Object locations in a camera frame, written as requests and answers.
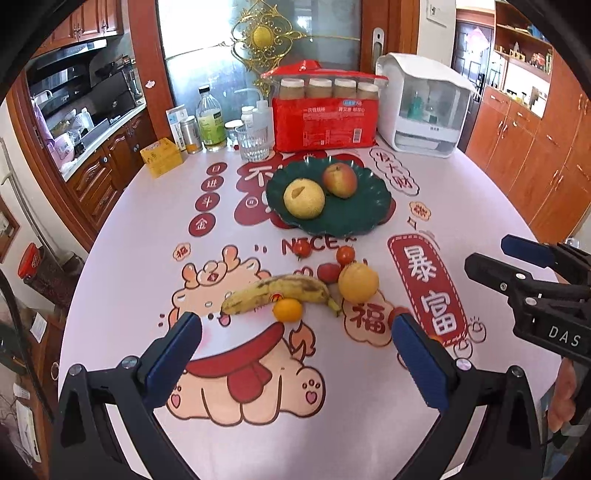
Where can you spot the clear bottle with yellow liquid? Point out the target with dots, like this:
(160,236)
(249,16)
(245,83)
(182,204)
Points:
(211,129)

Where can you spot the white and blue carton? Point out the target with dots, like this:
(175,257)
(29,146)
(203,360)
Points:
(174,117)

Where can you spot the yellow pear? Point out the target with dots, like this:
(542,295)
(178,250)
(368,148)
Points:
(302,201)

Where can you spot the dark green scalloped plate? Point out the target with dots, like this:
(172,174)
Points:
(355,212)

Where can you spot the wooden display shelf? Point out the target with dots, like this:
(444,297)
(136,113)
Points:
(521,41)

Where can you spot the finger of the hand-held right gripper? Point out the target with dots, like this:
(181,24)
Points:
(494,272)
(526,248)

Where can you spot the red pack of paper cups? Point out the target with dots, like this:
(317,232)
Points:
(323,124)

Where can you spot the red cherry tomato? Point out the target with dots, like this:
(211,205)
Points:
(395,312)
(302,249)
(328,273)
(345,255)

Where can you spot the wooden kitchen base cabinet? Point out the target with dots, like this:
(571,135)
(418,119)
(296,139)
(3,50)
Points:
(101,175)

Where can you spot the wooden sideboard cabinet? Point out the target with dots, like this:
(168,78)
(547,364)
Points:
(531,161)

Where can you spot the red lidded container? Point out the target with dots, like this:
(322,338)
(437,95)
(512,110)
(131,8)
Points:
(27,261)

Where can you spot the clear glass tumbler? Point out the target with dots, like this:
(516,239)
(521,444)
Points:
(253,145)

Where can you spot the person's right hand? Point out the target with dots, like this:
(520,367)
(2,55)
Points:
(564,392)

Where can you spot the red apple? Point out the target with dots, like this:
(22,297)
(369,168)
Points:
(339,181)

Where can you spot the wooden kitchen wall cabinet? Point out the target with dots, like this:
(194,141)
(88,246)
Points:
(87,21)

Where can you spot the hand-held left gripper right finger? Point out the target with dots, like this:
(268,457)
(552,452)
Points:
(420,360)

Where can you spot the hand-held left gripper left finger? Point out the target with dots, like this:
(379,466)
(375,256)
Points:
(178,350)

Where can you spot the yellow cardboard box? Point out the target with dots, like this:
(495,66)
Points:
(161,159)

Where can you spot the spotted yellow banana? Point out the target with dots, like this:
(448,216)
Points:
(298,286)

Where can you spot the white pill bottle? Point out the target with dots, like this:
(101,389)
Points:
(247,117)

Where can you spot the white countertop cup cabinet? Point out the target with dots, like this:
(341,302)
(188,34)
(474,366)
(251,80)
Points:
(392,106)

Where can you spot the white squeeze wash bottle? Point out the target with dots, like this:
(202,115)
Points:
(262,115)

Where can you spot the metal can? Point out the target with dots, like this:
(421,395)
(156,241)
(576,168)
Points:
(191,136)

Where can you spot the small orange mandarin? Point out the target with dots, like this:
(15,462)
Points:
(287,310)

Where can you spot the gold door ornament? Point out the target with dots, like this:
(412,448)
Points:
(262,34)

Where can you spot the large yellow orange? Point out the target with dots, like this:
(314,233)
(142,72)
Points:
(358,282)

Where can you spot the kitchen range hood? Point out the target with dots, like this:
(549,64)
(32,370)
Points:
(69,50)

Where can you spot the printed pink tablecloth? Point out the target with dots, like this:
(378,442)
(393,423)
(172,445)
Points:
(152,240)

